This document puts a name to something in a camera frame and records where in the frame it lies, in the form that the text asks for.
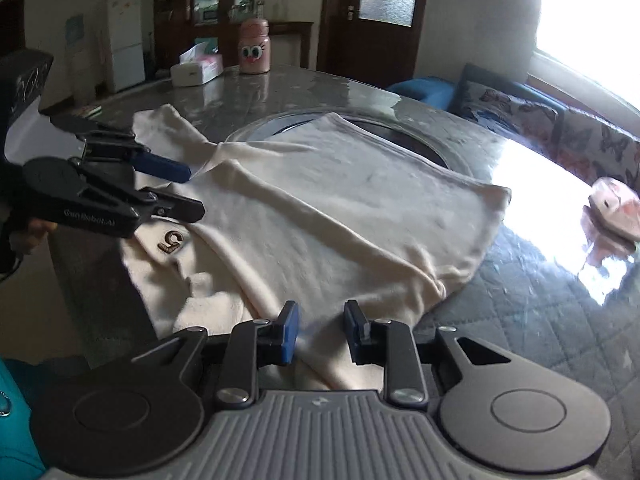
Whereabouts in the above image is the cream knit sweater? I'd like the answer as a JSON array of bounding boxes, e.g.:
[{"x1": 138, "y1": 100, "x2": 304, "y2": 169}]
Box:
[{"x1": 122, "y1": 105, "x2": 511, "y2": 389}]

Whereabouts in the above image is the person's left hand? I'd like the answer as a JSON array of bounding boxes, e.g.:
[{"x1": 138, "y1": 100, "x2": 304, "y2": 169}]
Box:
[{"x1": 10, "y1": 219, "x2": 58, "y2": 256}]

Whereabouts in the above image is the pink cartoon face jar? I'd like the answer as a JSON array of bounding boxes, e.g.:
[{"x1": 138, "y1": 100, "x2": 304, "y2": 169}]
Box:
[{"x1": 238, "y1": 18, "x2": 271, "y2": 75}]

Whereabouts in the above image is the white refrigerator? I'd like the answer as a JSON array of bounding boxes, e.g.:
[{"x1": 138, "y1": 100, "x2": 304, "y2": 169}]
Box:
[{"x1": 105, "y1": 0, "x2": 145, "y2": 93}]

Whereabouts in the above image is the dark wooden display cabinet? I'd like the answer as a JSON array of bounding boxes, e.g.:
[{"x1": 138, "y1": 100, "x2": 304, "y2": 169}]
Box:
[{"x1": 151, "y1": 0, "x2": 321, "y2": 70}]

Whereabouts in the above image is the black round induction cooktop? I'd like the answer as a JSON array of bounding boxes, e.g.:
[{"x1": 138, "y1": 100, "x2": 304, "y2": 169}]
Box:
[{"x1": 227, "y1": 108, "x2": 474, "y2": 177}]

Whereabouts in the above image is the blue sofa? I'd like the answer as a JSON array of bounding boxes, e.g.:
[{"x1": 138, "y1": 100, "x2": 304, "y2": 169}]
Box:
[{"x1": 385, "y1": 62, "x2": 640, "y2": 162}]

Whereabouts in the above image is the dark wooden glass door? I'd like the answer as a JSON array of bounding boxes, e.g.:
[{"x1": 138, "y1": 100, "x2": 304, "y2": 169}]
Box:
[{"x1": 317, "y1": 0, "x2": 426, "y2": 88}]

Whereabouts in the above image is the pink white tissue box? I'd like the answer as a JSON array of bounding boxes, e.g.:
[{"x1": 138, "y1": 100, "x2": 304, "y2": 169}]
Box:
[{"x1": 580, "y1": 177, "x2": 639, "y2": 266}]

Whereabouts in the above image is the left butterfly print cushion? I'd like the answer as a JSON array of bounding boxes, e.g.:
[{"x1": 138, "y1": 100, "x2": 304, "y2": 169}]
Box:
[{"x1": 460, "y1": 82, "x2": 559, "y2": 153}]

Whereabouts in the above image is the butterfly print cushion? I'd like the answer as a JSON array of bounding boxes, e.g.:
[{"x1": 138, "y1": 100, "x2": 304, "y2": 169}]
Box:
[
  {"x1": 553, "y1": 108, "x2": 639, "y2": 192},
  {"x1": 460, "y1": 82, "x2": 559, "y2": 153}
]

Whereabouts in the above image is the right butterfly print cushion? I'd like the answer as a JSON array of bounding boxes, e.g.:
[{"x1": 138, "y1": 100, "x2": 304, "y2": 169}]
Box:
[{"x1": 553, "y1": 108, "x2": 639, "y2": 192}]

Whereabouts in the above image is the window with frame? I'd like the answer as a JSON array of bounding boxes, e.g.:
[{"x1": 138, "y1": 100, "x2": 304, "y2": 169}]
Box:
[{"x1": 529, "y1": 0, "x2": 639, "y2": 112}]

